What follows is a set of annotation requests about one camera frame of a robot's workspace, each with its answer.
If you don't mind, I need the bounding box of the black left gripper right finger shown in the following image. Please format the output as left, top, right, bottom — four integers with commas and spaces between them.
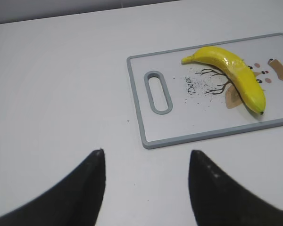
188, 150, 283, 226

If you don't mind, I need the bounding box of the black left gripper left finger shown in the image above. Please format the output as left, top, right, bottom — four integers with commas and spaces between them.
0, 149, 106, 226

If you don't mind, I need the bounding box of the yellow plastic banana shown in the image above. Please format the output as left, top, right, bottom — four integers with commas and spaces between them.
181, 46, 266, 115

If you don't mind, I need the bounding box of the white grey-rimmed cutting board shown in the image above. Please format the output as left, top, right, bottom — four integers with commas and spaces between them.
127, 33, 283, 149

